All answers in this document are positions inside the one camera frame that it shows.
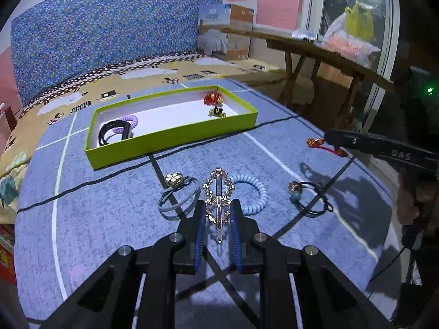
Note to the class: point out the wooden side table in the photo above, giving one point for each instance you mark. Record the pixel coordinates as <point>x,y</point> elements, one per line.
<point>330,70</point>

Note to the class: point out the blue floral headboard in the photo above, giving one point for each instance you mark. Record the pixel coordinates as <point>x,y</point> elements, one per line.
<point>59,40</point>

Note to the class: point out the grey tie with gold flower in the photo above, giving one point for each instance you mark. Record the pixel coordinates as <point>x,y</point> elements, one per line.
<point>179,197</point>

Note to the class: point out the pink snack package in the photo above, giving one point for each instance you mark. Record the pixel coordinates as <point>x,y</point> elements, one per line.
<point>350,47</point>

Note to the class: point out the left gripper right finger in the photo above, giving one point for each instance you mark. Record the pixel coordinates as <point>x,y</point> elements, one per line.
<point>247,242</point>

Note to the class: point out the person right hand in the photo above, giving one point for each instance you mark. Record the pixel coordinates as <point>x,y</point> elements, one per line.
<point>408,201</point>

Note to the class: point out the green shallow tray box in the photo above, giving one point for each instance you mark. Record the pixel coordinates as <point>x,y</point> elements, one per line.
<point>168,119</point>

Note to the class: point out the black wrist band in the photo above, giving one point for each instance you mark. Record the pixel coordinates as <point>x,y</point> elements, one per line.
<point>117,127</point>

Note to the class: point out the black tie with teal bead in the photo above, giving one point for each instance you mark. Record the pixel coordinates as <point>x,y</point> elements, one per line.
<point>309,199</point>

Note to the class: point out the blue patterned bed mat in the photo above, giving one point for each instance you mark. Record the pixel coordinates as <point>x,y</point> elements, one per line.
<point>92,250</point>

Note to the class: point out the red knotted cord charm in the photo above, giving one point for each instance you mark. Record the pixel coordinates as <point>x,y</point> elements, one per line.
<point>320,143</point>

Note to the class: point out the gold chain hair clip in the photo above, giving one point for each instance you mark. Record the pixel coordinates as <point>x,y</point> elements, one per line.
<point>218,188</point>

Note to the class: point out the red gift box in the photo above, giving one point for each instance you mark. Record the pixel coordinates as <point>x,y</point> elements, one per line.
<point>7,253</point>

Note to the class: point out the beige cartoon bed sheet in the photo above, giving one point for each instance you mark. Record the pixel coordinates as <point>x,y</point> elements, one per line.
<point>105,85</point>

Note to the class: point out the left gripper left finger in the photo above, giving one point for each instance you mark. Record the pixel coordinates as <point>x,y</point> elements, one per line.
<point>188,241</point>

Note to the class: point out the cardboard bedding box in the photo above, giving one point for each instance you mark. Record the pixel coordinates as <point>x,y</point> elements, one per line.
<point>214,23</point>

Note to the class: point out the yellow green plastic bag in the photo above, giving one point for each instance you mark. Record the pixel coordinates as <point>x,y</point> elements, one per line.
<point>359,21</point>

